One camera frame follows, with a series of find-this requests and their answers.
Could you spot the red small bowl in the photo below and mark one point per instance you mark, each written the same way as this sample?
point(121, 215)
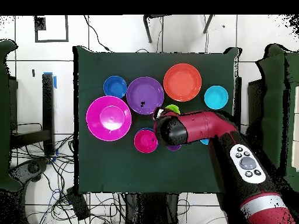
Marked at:
point(144, 141)

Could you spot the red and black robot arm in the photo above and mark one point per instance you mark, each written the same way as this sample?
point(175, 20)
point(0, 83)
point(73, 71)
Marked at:
point(205, 126)

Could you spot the lime green plastic cup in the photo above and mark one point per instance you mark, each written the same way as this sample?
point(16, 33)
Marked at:
point(174, 108)

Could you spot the blue straight-sided bowl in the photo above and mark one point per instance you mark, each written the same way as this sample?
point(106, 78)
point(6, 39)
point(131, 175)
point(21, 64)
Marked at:
point(147, 128)

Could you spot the wide purple bowl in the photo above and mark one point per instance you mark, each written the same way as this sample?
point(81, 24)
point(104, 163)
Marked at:
point(149, 93)

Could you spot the purple plastic cup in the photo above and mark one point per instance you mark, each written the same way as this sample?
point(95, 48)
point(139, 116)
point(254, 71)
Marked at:
point(174, 147)

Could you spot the wide orange bowl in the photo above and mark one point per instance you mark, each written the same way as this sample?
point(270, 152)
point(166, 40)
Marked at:
point(182, 82)

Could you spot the light blue plastic cup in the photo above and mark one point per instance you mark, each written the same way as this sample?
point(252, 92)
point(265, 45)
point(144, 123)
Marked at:
point(204, 141)

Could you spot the light blue small bowl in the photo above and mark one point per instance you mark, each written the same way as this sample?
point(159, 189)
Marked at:
point(216, 97)

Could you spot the dark blue small bowl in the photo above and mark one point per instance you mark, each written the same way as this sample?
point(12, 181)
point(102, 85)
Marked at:
point(115, 86)

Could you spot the large pink bowl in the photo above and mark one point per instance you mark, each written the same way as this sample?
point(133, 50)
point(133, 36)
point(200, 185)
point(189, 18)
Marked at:
point(98, 116)

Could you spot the dark green tablecloth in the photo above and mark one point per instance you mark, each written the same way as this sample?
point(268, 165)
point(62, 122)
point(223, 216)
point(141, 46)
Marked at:
point(105, 165)

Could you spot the green-clothed side table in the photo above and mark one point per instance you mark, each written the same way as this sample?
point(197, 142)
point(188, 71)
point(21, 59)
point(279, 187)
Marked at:
point(271, 105)
point(5, 116)

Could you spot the black power strip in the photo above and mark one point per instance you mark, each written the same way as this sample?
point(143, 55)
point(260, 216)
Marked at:
point(78, 204)

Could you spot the black round machine base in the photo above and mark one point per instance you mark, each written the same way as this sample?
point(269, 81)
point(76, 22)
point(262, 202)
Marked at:
point(32, 168)

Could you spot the black camera stand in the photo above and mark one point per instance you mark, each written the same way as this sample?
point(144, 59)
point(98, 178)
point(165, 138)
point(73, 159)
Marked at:
point(147, 30)

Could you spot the black bench frame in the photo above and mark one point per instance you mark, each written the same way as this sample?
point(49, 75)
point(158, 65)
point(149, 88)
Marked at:
point(255, 98)
point(48, 112)

